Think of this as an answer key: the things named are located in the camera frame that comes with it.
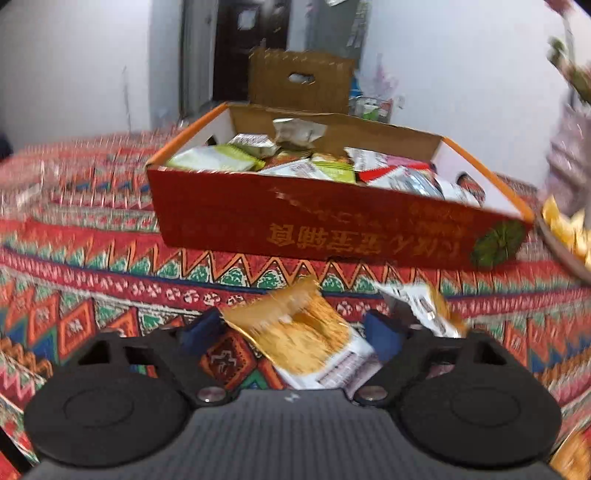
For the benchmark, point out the pink flower vase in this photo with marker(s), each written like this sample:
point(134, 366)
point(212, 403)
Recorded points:
point(570, 138)

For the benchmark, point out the yellow snack bag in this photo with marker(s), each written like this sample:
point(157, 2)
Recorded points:
point(575, 459)

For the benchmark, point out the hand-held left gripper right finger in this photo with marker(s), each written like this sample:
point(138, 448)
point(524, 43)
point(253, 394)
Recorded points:
point(383, 337)

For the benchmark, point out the grey refrigerator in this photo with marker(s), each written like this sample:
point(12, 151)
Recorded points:
point(337, 27)

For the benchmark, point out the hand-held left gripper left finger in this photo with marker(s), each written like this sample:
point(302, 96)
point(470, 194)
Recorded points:
point(198, 331)

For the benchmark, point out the round brown plate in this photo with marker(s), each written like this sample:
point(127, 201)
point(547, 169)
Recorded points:
point(561, 251)

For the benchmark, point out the pile of snack packets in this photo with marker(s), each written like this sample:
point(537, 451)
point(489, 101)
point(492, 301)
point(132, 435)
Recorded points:
point(323, 168)

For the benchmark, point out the white and orange snack packet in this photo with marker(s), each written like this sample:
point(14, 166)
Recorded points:
point(427, 307)

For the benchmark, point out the white mop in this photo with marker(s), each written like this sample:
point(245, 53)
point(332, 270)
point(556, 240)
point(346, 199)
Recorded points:
point(127, 101)

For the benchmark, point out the patterned red tablecloth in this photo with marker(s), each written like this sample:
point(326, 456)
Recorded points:
point(92, 258)

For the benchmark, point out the dark brown door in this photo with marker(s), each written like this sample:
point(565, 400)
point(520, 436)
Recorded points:
point(249, 50)

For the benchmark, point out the purple paper decoration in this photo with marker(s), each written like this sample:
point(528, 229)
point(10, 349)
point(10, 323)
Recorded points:
point(387, 78)

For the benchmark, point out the gold foil snack packet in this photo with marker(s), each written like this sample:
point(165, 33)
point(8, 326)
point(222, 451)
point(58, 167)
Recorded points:
point(304, 332)

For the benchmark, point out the wooden chair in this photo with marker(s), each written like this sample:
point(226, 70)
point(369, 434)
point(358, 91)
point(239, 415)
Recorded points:
point(304, 87)

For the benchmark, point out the heap of yellow snacks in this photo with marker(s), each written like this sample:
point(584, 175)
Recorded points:
point(570, 226)

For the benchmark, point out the orange cardboard box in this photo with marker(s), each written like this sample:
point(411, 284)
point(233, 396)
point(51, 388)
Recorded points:
point(300, 221)

